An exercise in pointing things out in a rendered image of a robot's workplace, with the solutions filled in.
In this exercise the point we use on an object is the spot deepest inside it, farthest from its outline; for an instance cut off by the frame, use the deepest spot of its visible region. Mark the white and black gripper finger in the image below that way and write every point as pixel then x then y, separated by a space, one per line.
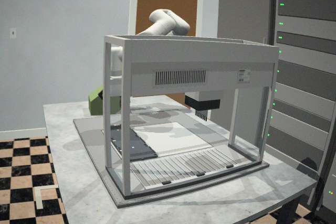
pixel 100 94

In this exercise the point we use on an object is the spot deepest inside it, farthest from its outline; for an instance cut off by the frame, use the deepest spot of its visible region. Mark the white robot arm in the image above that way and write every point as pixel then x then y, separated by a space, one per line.
pixel 168 24

